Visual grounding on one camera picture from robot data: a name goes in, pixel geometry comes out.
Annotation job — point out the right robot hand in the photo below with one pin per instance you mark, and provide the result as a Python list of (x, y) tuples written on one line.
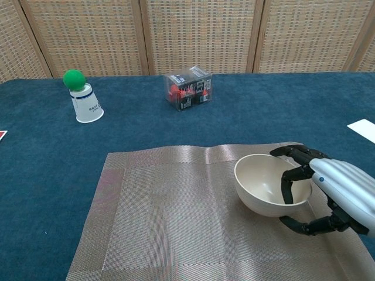
[(348, 190)]

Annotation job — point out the white bowl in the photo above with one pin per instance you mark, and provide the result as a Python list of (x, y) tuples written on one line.
[(257, 181)]

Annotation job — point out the brown woven placemat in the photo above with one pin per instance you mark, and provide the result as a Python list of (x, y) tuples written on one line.
[(175, 219)]

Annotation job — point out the clear plastic box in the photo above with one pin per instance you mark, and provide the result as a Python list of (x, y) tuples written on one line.
[(187, 90)]

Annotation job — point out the woven folding screen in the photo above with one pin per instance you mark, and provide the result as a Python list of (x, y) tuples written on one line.
[(196, 35)]

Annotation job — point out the white paper cup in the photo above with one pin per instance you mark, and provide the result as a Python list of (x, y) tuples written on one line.
[(86, 105)]

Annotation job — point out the green ball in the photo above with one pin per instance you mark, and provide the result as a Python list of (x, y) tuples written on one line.
[(74, 79)]

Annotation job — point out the blue table cloth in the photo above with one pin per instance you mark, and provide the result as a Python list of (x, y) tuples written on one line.
[(44, 190)]

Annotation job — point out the picture card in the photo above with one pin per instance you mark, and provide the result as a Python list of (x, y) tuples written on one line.
[(1, 134)]

